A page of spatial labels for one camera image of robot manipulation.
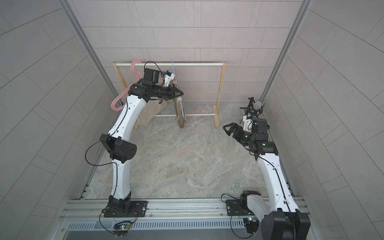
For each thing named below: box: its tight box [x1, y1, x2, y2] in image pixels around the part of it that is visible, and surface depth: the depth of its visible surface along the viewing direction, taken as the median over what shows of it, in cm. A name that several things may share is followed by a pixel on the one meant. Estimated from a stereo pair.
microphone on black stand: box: [239, 97, 265, 117], surface depth 94 cm
